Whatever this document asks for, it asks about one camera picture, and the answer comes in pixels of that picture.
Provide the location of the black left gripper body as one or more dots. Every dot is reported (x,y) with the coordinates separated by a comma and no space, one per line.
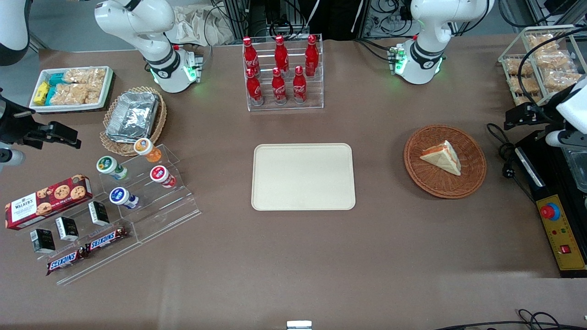
(543,114)

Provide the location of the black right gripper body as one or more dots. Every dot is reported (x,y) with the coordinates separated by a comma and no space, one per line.
(13,124)

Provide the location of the triangular sandwich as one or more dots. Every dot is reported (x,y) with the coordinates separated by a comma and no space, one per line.
(441,158)

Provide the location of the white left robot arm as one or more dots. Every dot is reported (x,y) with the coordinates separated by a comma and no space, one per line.
(426,27)

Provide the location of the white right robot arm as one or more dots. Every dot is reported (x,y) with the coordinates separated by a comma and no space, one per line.
(151,27)

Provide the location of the light oval wicker basket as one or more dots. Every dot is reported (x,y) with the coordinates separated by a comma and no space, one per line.
(114,147)

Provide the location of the white rectangular snack tray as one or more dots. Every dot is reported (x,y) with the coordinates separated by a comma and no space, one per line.
(107,87)

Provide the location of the brown round wicker basket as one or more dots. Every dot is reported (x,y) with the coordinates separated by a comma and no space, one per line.
(470,178)

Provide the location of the beige rectangular tray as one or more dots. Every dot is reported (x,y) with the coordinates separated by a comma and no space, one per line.
(302,176)

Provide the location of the clear bagged cracker snack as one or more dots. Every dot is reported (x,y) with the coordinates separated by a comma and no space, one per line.
(543,42)
(527,85)
(512,66)
(525,99)
(562,81)
(552,59)

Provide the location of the teal snack packet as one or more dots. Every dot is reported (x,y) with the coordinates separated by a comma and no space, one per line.
(57,79)
(51,95)

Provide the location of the clear rice cracker packet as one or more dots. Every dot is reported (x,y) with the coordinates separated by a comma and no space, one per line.
(75,94)
(85,75)

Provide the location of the yellow snack packet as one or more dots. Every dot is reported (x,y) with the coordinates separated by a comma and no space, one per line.
(41,93)

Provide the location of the green lid yogurt cup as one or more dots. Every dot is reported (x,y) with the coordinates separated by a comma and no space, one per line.
(109,166)

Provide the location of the metal pan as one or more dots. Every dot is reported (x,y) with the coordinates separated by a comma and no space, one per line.
(578,167)

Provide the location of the red Walkers cookie box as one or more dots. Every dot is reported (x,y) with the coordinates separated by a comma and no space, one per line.
(46,201)

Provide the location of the aluminium foil container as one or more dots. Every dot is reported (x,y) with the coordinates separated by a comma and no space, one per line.
(133,117)

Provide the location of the yellow control box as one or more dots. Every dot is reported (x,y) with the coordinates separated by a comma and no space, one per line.
(557,192)

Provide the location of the blue lid yogurt cup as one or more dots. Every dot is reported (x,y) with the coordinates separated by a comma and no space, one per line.
(121,197)

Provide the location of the small black box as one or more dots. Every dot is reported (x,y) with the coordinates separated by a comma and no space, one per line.
(42,241)
(98,213)
(67,229)

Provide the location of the orange lid yogurt cup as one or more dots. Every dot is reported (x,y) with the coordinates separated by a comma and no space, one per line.
(146,149)

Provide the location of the red lid yogurt cup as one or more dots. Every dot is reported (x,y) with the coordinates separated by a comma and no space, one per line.
(160,175)

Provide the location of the Snickers chocolate bar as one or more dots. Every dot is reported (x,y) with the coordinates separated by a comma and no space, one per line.
(106,239)
(65,261)

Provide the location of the clear acrylic snack step stand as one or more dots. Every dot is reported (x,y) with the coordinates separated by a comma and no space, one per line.
(105,261)

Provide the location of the clear acrylic cup step stand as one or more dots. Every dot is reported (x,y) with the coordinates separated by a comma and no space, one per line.
(169,215)

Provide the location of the beige cloth bag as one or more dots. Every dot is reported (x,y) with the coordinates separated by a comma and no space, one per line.
(197,25)

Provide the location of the red cola bottle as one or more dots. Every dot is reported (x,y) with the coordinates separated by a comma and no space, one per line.
(312,55)
(250,54)
(281,54)
(279,88)
(254,89)
(299,87)

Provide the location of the clear acrylic bottle rack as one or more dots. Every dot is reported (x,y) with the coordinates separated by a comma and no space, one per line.
(316,94)

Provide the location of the aluminium profile frame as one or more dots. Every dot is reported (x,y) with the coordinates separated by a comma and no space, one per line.
(236,18)

